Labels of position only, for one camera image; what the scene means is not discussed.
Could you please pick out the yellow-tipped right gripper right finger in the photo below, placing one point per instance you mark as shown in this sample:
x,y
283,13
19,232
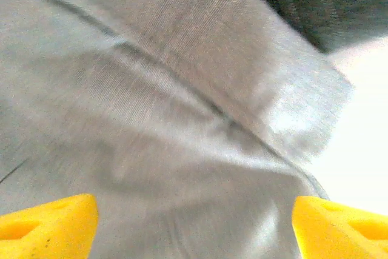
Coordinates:
x,y
339,234

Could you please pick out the dark button-up shirt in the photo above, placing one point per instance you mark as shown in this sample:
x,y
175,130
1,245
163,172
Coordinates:
x,y
333,7

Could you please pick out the grey long sleeve shirt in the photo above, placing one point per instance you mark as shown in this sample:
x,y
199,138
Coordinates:
x,y
151,89

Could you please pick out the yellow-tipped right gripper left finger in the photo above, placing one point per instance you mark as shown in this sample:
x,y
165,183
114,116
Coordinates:
x,y
45,231

